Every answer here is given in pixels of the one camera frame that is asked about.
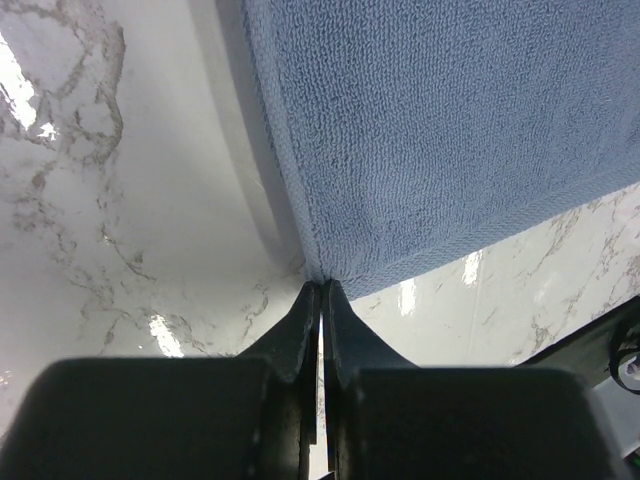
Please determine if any blue towel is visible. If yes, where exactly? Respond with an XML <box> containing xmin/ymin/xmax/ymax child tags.
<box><xmin>242</xmin><ymin>1</ymin><xmax>639</xmax><ymax>298</ymax></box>

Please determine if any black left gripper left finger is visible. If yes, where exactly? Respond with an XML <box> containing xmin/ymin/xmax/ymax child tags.
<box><xmin>1</xmin><ymin>282</ymin><xmax>320</xmax><ymax>479</ymax></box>

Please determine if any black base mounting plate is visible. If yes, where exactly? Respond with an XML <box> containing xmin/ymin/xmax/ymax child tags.
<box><xmin>523</xmin><ymin>296</ymin><xmax>639</xmax><ymax>395</ymax></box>

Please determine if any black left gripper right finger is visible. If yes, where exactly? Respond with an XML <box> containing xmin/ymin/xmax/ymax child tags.
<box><xmin>322</xmin><ymin>281</ymin><xmax>635</xmax><ymax>479</ymax></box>

